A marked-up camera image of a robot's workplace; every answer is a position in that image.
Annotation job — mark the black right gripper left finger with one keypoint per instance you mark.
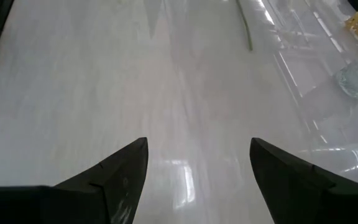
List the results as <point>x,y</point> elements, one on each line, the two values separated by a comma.
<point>89,205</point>

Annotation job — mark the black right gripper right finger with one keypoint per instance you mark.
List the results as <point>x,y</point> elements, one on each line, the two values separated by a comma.
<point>306,199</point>

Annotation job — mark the white artificial tulip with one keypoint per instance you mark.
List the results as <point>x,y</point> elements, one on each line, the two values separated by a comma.
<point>246,28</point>

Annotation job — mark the white glossy table sheet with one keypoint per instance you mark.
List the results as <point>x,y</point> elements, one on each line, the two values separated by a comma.
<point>73,93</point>

